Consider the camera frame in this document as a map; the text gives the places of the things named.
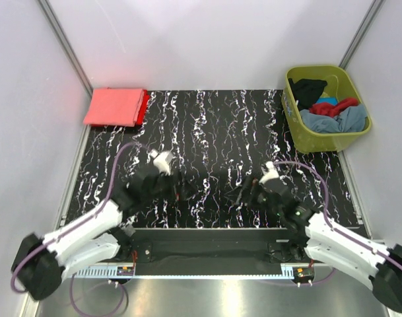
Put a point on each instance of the folded red t shirt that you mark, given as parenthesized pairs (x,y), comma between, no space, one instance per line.
(143,107)

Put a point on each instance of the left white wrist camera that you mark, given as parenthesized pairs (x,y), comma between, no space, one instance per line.
(162,160)

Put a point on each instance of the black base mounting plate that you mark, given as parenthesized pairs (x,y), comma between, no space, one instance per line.
(234,242)

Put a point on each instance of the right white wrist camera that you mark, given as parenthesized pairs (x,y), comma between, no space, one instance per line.
(270,180)

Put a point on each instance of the bright blue garment in bin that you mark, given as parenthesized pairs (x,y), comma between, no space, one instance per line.
(330,100)

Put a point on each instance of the dark red garment in bin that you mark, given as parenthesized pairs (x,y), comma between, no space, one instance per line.
(325,109)

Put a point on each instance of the aluminium corner post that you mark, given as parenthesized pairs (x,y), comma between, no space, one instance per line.
(361,32)
(59,33)

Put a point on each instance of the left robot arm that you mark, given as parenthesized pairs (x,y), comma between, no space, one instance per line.
(43,263)

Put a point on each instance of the black garment in bin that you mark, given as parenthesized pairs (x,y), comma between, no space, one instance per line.
(307,91)

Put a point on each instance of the aluminium frame rail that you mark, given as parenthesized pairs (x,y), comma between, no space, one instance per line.
(173,266)

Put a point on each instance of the pink t shirt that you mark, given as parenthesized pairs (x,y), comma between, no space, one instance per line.
(113,107)

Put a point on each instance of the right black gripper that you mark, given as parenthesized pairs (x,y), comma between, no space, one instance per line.
(237,194)

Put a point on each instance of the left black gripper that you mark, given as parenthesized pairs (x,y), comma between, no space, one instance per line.
(173,191)

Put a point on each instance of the right aluminium corner post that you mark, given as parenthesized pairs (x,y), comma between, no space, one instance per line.
(361,32)

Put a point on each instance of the olive green plastic bin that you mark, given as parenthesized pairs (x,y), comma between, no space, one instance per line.
(340,86)

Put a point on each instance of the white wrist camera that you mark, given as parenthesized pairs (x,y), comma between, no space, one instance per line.
(270,180)
(162,160)

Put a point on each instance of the grey blue garment in bin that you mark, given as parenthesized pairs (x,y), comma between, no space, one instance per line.
(351,120)

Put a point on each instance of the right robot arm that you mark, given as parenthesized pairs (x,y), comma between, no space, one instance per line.
(375,265)

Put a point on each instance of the left aluminium corner post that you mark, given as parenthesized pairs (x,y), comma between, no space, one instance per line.
(59,33)

